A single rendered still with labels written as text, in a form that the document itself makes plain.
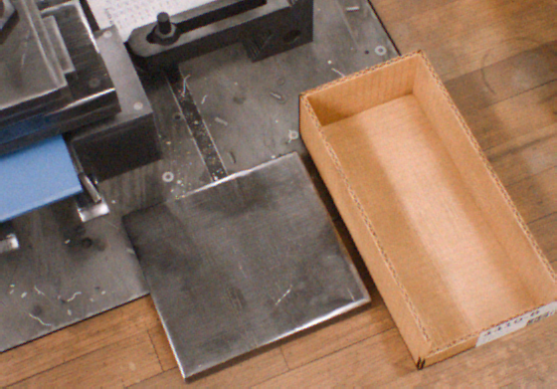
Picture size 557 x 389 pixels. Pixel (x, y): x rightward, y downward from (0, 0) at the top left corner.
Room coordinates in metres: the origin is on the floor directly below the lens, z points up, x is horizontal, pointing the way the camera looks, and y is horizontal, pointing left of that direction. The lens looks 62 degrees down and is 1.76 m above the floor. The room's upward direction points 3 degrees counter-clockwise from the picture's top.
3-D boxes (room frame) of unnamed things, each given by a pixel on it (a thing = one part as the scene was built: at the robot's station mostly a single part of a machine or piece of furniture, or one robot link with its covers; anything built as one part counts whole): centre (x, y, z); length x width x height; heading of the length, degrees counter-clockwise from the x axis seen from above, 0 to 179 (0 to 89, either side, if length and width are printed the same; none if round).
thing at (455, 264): (0.40, -0.13, 0.93); 0.25 x 0.13 x 0.08; 20
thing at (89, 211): (0.42, 0.16, 0.98); 0.07 x 0.02 x 0.01; 20
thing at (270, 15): (0.58, 0.05, 0.95); 0.15 x 0.03 x 0.10; 110
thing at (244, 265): (0.37, 0.03, 0.91); 0.17 x 0.16 x 0.02; 110
